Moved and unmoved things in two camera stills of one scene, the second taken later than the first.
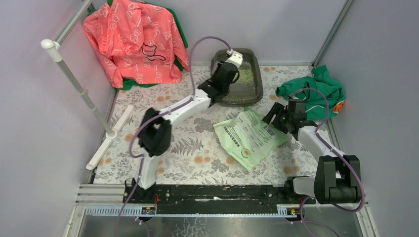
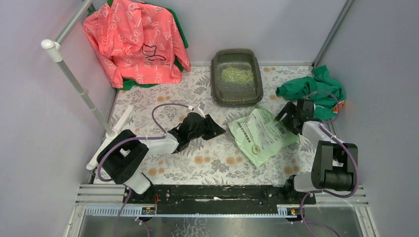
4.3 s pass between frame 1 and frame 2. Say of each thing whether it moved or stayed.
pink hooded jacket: stayed
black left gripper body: moved
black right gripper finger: moved
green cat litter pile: stayed
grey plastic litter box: stayed
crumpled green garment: stayed
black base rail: stayed
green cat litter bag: moved
